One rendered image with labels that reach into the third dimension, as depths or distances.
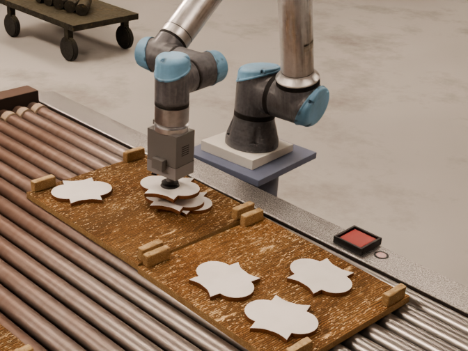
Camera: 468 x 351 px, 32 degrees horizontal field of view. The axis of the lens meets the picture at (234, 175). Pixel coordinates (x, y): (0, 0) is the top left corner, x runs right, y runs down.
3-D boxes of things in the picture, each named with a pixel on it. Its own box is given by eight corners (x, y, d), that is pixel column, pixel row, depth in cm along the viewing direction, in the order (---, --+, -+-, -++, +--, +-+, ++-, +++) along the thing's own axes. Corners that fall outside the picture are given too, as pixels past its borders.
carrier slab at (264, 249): (261, 221, 188) (261, 215, 187) (409, 302, 161) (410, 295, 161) (137, 273, 165) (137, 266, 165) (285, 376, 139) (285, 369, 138)
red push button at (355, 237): (354, 233, 186) (354, 228, 185) (376, 244, 182) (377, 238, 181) (338, 242, 182) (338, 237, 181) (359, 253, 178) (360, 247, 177)
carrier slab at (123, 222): (143, 159, 215) (143, 153, 214) (258, 218, 189) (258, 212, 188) (26, 198, 192) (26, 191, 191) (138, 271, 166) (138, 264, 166)
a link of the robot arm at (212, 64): (194, 41, 190) (161, 51, 182) (232, 52, 184) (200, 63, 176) (193, 73, 193) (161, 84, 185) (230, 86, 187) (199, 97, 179)
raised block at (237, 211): (248, 210, 189) (249, 199, 188) (255, 213, 188) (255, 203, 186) (230, 218, 185) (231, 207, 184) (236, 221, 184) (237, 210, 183)
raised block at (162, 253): (165, 255, 169) (166, 243, 168) (171, 258, 168) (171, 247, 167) (141, 264, 165) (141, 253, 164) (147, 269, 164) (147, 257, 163)
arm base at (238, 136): (246, 129, 244) (248, 97, 240) (288, 143, 236) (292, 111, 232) (214, 141, 233) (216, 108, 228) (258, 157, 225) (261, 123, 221)
